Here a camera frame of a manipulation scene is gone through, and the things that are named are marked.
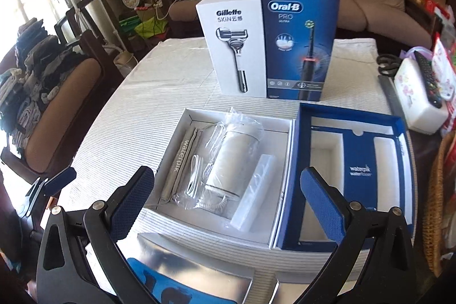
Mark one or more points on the black scissors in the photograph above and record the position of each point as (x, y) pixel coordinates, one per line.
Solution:
(388, 65)

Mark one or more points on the silver blue U2 box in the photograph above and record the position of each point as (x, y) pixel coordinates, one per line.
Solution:
(177, 274)

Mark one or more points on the clear nozzle tip case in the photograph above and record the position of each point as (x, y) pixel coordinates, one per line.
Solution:
(255, 194)

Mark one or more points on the white striped tablecloth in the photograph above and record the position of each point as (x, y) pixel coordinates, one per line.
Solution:
(134, 129)

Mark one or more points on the black remote control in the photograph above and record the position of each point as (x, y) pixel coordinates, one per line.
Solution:
(430, 85)

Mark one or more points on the grey metal ruler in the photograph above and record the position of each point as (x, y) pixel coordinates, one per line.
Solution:
(392, 99)

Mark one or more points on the white Gillette razor box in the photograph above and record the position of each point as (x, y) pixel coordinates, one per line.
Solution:
(234, 35)

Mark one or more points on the white tissue box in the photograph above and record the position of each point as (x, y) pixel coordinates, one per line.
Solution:
(421, 116)

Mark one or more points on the wicker basket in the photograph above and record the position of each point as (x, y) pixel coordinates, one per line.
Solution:
(434, 205)

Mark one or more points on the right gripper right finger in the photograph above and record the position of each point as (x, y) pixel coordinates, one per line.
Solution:
(374, 248)

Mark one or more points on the brown wooden armchair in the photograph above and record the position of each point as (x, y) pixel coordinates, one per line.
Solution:
(67, 119)

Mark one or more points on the red white snack bag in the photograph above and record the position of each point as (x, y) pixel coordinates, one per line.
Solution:
(443, 70)

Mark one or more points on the white water flosser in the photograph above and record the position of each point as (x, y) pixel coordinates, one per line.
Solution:
(220, 165)

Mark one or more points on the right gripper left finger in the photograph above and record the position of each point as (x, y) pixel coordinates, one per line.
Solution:
(79, 260)

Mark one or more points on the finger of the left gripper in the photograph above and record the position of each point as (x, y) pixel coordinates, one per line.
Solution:
(61, 180)
(36, 199)

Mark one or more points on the blue Oral-B toothbrush box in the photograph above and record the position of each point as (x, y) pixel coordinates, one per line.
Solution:
(298, 36)

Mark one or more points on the pile of folded clothes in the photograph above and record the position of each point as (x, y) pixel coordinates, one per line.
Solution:
(42, 65)

